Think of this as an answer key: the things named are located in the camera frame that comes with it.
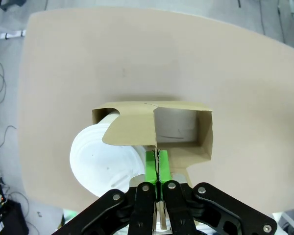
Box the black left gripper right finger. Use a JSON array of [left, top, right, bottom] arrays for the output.
[[158, 149, 278, 235]]

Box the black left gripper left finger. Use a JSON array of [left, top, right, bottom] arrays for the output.
[[51, 150, 160, 235]]

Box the brown cardboard cup carrier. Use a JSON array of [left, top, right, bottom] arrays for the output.
[[92, 100, 214, 189]]

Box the black equipment case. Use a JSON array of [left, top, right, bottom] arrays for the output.
[[0, 199, 30, 235]]

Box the white power strip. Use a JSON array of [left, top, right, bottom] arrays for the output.
[[0, 29, 27, 40]]

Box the thin black floor cable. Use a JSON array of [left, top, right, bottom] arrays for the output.
[[256, 0, 285, 43]]

